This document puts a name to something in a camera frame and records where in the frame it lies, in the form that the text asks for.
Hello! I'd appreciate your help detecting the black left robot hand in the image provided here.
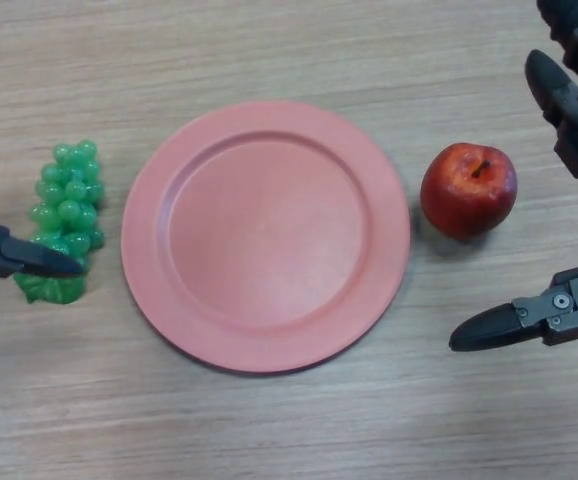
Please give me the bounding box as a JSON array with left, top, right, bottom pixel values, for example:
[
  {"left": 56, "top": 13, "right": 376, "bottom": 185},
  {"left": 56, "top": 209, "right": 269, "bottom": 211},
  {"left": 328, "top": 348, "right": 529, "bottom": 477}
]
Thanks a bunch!
[{"left": 0, "top": 9, "right": 84, "bottom": 280}]

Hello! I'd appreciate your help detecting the green grapes bunch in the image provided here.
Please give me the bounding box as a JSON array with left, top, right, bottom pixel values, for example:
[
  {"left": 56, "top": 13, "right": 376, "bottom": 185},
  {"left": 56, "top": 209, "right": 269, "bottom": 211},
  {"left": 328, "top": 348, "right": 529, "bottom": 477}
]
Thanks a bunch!
[{"left": 12, "top": 139, "right": 108, "bottom": 305}]

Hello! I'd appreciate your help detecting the pink round plate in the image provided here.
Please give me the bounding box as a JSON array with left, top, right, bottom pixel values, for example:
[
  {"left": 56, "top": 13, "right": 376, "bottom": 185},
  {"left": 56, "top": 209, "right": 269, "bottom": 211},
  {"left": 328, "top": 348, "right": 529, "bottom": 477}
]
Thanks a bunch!
[{"left": 120, "top": 100, "right": 412, "bottom": 375}]

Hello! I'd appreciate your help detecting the red apple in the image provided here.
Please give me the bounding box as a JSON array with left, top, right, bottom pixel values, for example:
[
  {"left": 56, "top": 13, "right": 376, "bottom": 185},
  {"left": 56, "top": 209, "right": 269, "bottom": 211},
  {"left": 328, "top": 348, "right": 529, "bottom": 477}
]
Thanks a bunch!
[{"left": 419, "top": 141, "right": 519, "bottom": 240}]

